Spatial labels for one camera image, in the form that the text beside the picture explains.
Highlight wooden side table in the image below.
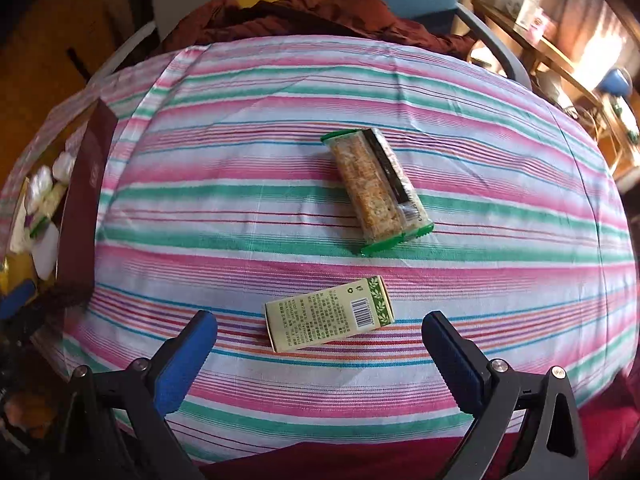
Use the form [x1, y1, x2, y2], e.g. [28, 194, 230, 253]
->
[470, 0, 601, 106]

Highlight wooden cabinet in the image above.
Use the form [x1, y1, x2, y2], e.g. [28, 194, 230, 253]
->
[0, 0, 131, 171]

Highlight white plastic packet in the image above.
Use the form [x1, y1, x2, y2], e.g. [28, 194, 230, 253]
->
[52, 152, 76, 182]

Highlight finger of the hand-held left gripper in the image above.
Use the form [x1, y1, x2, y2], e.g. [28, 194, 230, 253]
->
[0, 304, 60, 347]
[0, 280, 37, 320]

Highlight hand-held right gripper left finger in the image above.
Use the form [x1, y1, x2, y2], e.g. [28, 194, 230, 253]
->
[59, 310, 219, 480]

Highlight pale green leaf-print box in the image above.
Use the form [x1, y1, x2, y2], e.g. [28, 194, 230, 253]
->
[263, 275, 396, 353]

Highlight striped tablecloth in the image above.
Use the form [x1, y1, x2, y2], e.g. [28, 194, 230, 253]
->
[0, 35, 640, 463]

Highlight white boxes on side table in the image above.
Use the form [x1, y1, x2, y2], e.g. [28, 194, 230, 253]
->
[492, 0, 544, 31]

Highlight gold-lined box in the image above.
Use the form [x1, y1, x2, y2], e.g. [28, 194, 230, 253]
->
[0, 99, 120, 311]

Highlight blue round object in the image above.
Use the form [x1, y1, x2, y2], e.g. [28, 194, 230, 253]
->
[600, 67, 632, 99]

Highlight cluttered wooden shelf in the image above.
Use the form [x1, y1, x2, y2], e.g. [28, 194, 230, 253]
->
[595, 95, 640, 191]

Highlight dark red jacket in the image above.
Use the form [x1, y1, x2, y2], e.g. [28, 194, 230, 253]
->
[160, 0, 476, 63]

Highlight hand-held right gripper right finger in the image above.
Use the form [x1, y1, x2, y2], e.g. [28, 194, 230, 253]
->
[421, 311, 590, 480]

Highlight red cloth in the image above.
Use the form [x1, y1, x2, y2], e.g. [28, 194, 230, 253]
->
[200, 380, 640, 480]

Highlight checked curtain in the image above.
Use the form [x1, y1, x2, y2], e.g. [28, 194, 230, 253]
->
[560, 0, 640, 86]

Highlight small white packet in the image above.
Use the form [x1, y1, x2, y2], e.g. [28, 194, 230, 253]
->
[27, 165, 54, 213]

